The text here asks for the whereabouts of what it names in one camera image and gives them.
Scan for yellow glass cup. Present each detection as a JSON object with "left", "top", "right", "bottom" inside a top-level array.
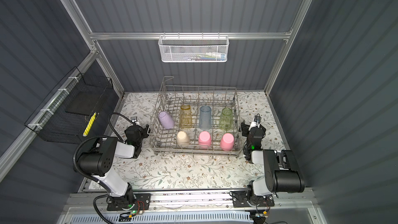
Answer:
[{"left": 179, "top": 105, "right": 193, "bottom": 128}]

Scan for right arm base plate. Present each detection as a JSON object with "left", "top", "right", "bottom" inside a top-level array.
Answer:
[{"left": 229, "top": 190, "right": 275, "bottom": 208}]

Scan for black wire wall basket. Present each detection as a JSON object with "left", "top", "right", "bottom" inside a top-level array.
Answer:
[{"left": 25, "top": 69, "right": 114, "bottom": 144}]

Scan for white mesh wall basket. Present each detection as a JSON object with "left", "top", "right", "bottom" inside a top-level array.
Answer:
[{"left": 158, "top": 36, "right": 230, "bottom": 63}]

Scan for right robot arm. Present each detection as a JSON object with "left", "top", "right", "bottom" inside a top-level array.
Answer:
[{"left": 240, "top": 121, "right": 305, "bottom": 206}]

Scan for green glass cup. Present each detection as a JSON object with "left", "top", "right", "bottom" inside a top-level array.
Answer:
[{"left": 219, "top": 107, "right": 233, "bottom": 131}]

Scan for floral table mat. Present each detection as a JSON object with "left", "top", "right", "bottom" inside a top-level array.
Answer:
[{"left": 113, "top": 91, "right": 285, "bottom": 189}]

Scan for grey wire dish rack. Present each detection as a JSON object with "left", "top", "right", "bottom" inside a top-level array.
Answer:
[{"left": 149, "top": 76, "right": 243, "bottom": 157}]

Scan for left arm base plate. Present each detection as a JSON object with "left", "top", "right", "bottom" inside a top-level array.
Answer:
[{"left": 106, "top": 194, "right": 151, "bottom": 211}]

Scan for blue translucent cup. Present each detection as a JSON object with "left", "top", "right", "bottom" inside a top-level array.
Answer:
[{"left": 199, "top": 105, "right": 212, "bottom": 131}]

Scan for pink plastic cup front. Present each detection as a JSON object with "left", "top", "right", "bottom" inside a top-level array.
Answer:
[{"left": 198, "top": 131, "right": 212, "bottom": 149}]

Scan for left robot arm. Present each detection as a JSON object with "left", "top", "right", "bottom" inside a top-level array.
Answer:
[{"left": 73, "top": 112, "right": 150, "bottom": 210}]

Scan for tubes in white basket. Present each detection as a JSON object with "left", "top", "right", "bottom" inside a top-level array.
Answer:
[{"left": 183, "top": 52, "right": 227, "bottom": 62}]

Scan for purple plastic cup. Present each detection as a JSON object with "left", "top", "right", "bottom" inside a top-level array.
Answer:
[{"left": 158, "top": 111, "right": 175, "bottom": 130}]

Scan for pink plastic cup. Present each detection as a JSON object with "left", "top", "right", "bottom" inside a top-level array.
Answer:
[
  {"left": 198, "top": 131, "right": 212, "bottom": 149},
  {"left": 220, "top": 133, "right": 235, "bottom": 151}
]

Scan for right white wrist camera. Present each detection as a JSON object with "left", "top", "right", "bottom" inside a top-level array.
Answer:
[{"left": 249, "top": 114, "right": 261, "bottom": 130}]

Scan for black pad in basket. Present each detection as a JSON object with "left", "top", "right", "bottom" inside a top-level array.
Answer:
[{"left": 65, "top": 92, "right": 107, "bottom": 116}]

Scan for beige plastic cup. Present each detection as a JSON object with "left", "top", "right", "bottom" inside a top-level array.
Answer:
[{"left": 176, "top": 131, "right": 190, "bottom": 147}]

